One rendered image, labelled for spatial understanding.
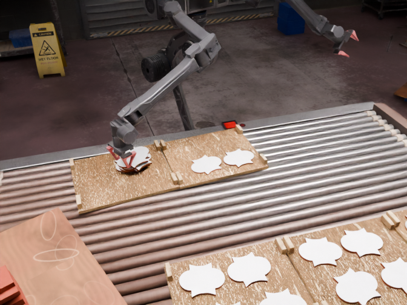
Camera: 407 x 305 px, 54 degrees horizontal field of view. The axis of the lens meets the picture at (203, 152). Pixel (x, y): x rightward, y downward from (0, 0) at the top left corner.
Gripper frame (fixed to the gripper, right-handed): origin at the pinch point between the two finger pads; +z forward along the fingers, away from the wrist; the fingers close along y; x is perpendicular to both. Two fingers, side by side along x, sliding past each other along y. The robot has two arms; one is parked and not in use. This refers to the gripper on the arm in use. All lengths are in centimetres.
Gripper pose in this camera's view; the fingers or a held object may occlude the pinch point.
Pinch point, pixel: (123, 162)
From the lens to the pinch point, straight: 175.7
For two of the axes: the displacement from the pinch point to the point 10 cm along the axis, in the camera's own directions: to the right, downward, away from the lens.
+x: 7.0, -4.1, 5.8
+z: 0.1, 8.2, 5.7
